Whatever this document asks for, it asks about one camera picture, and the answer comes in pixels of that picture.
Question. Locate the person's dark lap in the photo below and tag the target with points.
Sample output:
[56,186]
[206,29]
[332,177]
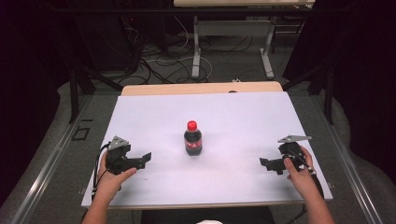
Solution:
[205,214]

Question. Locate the black metal stand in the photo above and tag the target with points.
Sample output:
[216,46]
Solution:
[77,90]
[325,90]

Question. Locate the white table mat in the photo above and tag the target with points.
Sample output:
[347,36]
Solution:
[236,118]

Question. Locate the person's right hand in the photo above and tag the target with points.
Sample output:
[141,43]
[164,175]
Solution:
[300,179]

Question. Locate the white desk with metal legs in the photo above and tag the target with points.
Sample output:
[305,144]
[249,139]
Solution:
[232,28]

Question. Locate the dark cola bottle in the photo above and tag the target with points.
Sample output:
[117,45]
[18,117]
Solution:
[193,143]

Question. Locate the black computer case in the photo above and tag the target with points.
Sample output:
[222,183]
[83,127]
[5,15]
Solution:
[106,43]

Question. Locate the aluminium floor rail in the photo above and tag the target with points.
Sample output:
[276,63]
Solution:
[46,171]
[351,174]

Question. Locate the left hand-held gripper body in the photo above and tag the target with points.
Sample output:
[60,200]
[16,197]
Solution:
[116,155]

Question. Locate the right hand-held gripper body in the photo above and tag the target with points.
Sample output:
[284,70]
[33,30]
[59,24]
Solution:
[292,151]

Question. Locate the red bottle cap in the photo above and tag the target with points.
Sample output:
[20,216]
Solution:
[192,125]

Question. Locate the person's left hand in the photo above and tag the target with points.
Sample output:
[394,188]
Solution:
[109,183]

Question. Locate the wooden table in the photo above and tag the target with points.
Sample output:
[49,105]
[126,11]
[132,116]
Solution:
[186,88]

